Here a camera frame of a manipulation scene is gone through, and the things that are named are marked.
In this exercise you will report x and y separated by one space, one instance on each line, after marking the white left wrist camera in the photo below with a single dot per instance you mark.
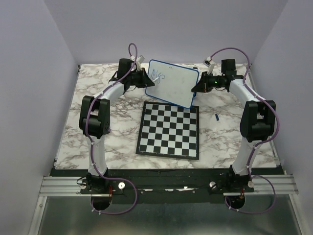
138 64

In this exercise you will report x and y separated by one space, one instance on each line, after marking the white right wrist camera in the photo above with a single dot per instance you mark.
210 64

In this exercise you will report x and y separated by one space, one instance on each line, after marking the aluminium frame rail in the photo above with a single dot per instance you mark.
273 208

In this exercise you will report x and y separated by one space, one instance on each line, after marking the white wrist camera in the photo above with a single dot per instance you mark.
210 64
138 64

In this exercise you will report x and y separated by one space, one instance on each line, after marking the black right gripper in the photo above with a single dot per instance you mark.
200 86

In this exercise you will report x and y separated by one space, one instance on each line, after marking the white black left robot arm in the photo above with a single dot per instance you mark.
94 118

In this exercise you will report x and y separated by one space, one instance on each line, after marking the blue framed whiteboard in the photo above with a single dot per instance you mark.
174 84

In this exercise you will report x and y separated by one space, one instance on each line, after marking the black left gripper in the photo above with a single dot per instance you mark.
145 81

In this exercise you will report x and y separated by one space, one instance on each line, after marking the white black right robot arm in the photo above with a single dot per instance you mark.
257 122

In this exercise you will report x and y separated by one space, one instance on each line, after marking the black white chessboard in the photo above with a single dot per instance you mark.
170 131

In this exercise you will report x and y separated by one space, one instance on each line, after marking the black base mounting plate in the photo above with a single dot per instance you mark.
130 187

